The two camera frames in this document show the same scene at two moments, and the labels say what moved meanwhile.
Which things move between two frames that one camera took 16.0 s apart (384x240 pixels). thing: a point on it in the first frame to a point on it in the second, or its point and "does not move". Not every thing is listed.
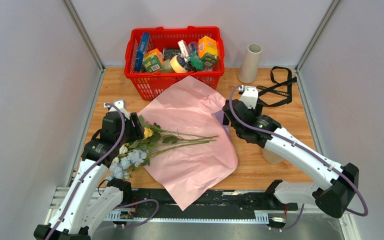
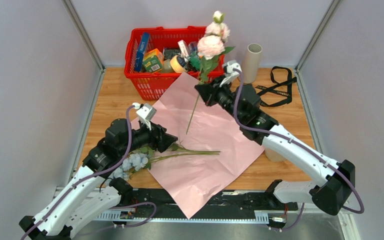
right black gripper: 256,112 to 208,92
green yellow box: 153,61 does not move
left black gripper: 137,131 to 163,141
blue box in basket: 142,46 does not move
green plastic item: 195,62 does not move
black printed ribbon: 273,89 does not move
